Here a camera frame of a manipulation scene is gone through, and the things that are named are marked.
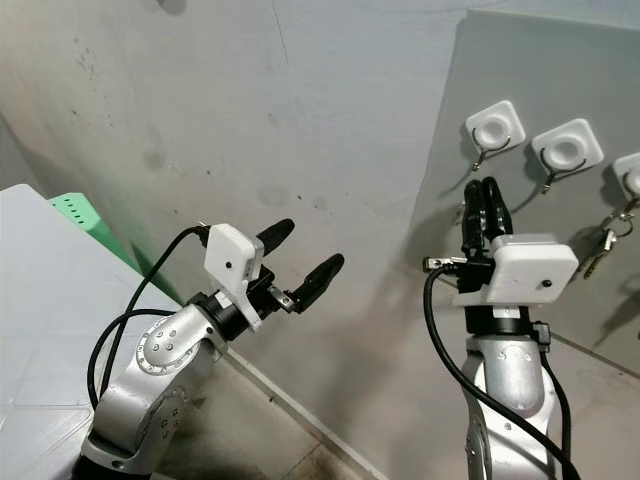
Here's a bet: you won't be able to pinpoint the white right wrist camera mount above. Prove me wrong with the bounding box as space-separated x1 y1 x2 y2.
451 233 582 309

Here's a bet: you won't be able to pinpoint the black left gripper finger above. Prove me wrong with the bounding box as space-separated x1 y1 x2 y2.
256 218 297 252
294 252 345 305

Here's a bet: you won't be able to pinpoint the grey wall board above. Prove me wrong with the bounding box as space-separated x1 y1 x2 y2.
409 9 640 353

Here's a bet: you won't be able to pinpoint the white square wall hook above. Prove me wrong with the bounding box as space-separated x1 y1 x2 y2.
531 117 605 195
611 151 640 203
464 99 527 172

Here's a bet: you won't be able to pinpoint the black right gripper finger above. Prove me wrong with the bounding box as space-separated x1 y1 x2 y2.
462 180 488 247
480 176 512 243

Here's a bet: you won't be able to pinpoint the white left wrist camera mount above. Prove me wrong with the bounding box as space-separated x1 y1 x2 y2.
204 221 267 337

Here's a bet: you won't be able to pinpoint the green plastic crate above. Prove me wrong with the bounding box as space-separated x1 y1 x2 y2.
47 192 138 273

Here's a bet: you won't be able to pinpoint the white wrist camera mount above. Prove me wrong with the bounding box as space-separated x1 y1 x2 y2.
451 233 582 309
204 221 267 337

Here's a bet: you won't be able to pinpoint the silver keys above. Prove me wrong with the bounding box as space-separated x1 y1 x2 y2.
581 198 640 278

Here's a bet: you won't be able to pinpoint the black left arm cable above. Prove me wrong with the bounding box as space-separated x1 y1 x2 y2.
87 224 211 413

